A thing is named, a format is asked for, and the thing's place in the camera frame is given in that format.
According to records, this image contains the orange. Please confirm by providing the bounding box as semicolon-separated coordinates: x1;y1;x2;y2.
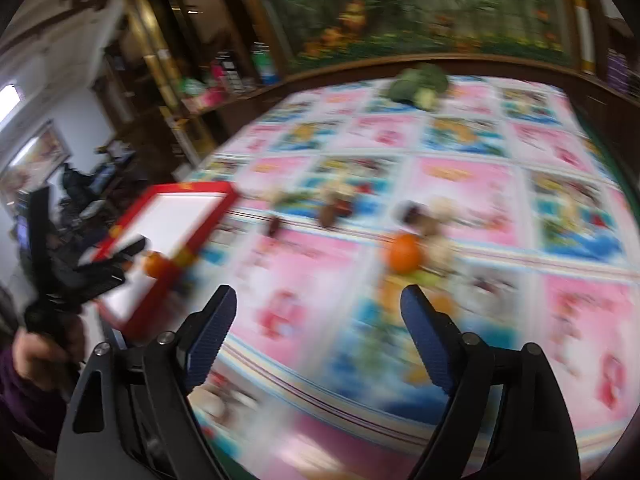
142;252;176;280
384;232;423;274

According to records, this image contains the white cake chunk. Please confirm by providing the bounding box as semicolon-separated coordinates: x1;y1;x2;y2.
423;235;456;274

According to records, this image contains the red white tray box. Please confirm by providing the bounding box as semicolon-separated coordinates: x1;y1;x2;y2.
92;181;239;341

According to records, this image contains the purple bottle pair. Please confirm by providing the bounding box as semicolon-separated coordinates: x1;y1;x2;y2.
608;49;628;94

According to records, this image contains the red date left front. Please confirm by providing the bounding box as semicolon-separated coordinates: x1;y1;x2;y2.
266;216;283;238

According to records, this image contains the dark red date right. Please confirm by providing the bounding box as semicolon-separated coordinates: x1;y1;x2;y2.
399;202;427;226

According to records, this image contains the brown kiwi fruit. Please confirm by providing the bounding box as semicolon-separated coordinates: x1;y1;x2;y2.
318;204;338;229

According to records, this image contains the wooden sideboard left shelf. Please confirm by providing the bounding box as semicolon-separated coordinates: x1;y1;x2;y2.
92;0;264;181

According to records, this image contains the colourful fruit-print tablecloth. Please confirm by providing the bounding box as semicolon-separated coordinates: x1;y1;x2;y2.
186;76;639;479

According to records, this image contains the person left hand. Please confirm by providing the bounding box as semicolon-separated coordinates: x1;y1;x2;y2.
12;316;86;393

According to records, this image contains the green leafy bok choy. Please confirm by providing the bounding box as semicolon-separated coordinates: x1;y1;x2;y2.
385;63;449;112

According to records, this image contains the green water bottle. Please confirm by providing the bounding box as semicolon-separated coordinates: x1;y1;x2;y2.
252;42;279;86

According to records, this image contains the flower garden wall picture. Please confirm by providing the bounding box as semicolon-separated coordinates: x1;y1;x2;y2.
260;0;572;73

